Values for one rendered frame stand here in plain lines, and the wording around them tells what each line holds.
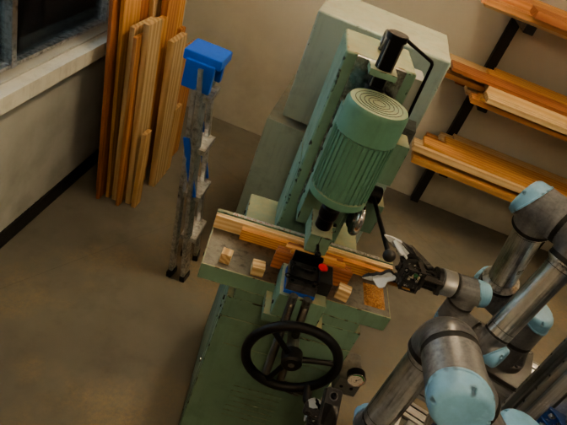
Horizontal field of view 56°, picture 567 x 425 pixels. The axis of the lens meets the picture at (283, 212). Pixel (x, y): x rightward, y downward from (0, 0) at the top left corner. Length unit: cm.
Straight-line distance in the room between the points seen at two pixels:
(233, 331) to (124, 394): 73
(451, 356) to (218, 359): 101
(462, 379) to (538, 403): 66
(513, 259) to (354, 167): 56
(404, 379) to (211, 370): 87
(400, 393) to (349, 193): 55
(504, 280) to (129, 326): 160
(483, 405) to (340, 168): 72
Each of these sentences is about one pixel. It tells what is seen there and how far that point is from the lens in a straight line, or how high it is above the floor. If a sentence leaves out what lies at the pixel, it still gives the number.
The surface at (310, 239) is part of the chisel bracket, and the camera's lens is 163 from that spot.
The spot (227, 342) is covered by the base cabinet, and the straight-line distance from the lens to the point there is 181.
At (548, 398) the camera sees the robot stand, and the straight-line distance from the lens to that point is 165.
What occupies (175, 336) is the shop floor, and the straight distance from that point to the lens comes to 255.
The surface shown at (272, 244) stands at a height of 92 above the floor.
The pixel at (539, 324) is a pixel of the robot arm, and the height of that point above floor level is 103.
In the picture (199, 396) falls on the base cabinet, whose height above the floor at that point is 27.
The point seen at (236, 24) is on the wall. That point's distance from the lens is 399.
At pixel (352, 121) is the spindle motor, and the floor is 142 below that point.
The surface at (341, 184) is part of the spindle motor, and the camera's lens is 147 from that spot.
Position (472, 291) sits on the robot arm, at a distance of 158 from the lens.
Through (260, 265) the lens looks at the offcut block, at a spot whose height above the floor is 93.
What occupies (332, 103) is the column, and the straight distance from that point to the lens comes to 165.
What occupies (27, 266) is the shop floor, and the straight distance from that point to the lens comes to 277.
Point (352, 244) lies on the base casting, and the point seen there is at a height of 80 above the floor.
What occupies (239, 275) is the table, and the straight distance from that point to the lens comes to 159.
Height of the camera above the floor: 197
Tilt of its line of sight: 35 degrees down
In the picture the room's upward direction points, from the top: 22 degrees clockwise
